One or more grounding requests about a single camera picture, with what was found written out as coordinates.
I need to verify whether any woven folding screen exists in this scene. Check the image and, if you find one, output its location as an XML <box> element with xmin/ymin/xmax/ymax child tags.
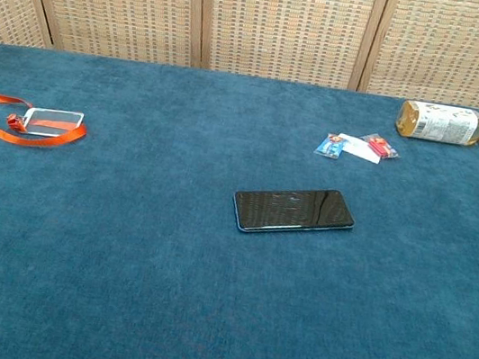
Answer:
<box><xmin>0</xmin><ymin>0</ymin><xmax>479</xmax><ymax>130</ymax></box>

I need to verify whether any white card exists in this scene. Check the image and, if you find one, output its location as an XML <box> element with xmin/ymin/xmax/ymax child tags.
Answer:
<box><xmin>333</xmin><ymin>131</ymin><xmax>385</xmax><ymax>166</ymax></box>

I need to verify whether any clear badge holder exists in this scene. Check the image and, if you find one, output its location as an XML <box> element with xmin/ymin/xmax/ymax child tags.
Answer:
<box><xmin>17</xmin><ymin>103</ymin><xmax>85</xmax><ymax>143</ymax></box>

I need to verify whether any red snack packet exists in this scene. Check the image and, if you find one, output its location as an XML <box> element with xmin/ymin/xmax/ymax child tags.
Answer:
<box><xmin>358</xmin><ymin>131</ymin><xmax>403</xmax><ymax>162</ymax></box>

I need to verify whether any blue table cloth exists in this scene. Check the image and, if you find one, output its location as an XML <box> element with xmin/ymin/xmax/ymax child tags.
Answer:
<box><xmin>0</xmin><ymin>31</ymin><xmax>479</xmax><ymax>359</ymax></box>

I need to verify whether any black smartphone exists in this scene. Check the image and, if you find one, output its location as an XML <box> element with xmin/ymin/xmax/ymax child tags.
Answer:
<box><xmin>229</xmin><ymin>174</ymin><xmax>360</xmax><ymax>247</ymax></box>

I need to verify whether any blue snack packet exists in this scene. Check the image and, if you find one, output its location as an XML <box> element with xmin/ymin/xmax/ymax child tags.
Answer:
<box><xmin>312</xmin><ymin>131</ymin><xmax>348</xmax><ymax>161</ymax></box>

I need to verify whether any yellow tea bottle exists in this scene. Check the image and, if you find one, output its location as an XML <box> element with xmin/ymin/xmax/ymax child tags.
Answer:
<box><xmin>393</xmin><ymin>97</ymin><xmax>479</xmax><ymax>150</ymax></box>

